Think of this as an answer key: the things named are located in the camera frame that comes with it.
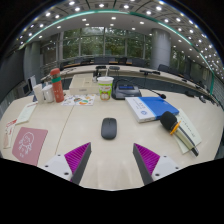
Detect red thermos bottle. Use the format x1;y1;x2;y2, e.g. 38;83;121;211
49;67;65;103

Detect blue and white book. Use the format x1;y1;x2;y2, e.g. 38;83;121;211
125;96;180;124

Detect dark conference chairs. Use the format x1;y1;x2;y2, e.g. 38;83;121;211
59;55;208;88

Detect beige cardboard box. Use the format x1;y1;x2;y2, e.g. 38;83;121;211
68;73;100;96

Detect pale green paper leaflet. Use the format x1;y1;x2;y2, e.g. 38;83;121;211
173;107;203;155

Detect stack of white paper cups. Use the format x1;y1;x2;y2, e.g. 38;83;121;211
32;83;45;104

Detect pink mouse pad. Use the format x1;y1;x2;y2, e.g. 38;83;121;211
11;126;49;167

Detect red and white fan brochure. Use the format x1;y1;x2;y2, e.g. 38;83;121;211
3;118;18;149

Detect colourful sticker sheet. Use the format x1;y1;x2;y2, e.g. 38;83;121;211
61;94;96;107

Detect printed paper cup with straw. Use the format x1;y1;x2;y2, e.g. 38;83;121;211
96;68;115;102

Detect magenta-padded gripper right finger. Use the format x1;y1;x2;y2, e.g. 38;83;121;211
132;143;183;186

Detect black foam handheld microphone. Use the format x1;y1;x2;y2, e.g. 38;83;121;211
159;111;200;157

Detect ceiling lights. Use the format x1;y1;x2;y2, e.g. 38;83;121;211
18;0;224;78

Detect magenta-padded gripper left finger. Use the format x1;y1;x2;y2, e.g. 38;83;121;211
41;142;92;186

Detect black computer mouse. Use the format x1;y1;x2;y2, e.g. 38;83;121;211
101;117;118;140

